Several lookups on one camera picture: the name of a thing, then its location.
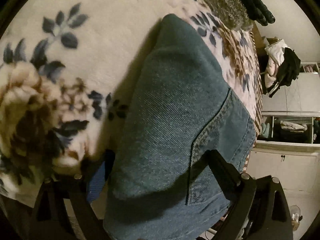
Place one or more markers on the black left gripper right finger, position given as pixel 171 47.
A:
pixel 259 209

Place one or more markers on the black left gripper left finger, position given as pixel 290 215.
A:
pixel 50 219

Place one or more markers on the blue denim jeans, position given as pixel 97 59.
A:
pixel 188 102

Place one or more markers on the white wardrobe with shelves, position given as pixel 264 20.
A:
pixel 288 146

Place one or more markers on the chair piled with clothes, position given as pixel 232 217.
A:
pixel 279 65

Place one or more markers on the floral fleece bed blanket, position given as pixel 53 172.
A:
pixel 68 69

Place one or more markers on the dark green folded blanket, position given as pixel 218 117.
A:
pixel 240 14

